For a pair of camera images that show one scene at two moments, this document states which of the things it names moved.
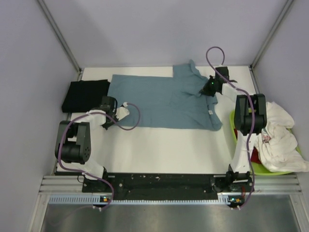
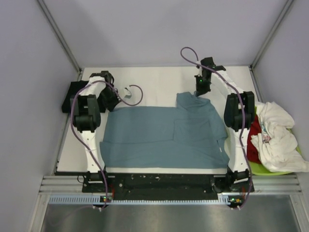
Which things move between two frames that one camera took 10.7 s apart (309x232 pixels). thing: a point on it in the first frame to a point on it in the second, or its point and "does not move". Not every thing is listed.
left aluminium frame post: [61, 37] does not move
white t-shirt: [278, 141] does not move
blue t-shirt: [166, 101] to [192, 135]
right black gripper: [205, 91] to [200, 91]
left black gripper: [105, 125] to [110, 106]
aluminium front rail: [262, 184] does not move
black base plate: [167, 185] does not move
